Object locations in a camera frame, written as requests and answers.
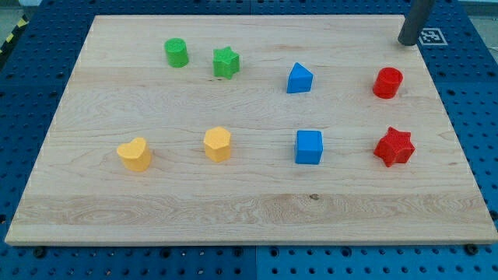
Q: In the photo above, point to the green star block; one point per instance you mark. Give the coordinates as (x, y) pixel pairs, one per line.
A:
(226, 62)

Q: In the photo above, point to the red star block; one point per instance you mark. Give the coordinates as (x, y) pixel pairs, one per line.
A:
(395, 147)

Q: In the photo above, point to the yellow hexagon block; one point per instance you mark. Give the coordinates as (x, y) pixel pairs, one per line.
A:
(217, 144)

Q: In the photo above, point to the blue cube block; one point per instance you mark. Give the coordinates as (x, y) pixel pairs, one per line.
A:
(308, 147)

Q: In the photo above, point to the wooden board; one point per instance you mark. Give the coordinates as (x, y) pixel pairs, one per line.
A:
(80, 194)

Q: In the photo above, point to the blue triangle block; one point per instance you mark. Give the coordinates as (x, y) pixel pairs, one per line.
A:
(299, 80)

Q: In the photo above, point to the green cylinder block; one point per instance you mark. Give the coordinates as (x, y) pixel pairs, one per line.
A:
(176, 52)

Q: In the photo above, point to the yellow heart block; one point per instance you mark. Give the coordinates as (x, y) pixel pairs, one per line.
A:
(135, 155)

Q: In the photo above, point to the red cylinder block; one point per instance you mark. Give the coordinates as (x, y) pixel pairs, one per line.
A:
(387, 82)

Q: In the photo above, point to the white fiducial marker tag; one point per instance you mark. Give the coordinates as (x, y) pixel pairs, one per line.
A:
(432, 37)

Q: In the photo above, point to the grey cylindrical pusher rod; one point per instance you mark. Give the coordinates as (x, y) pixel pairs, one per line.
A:
(415, 22)

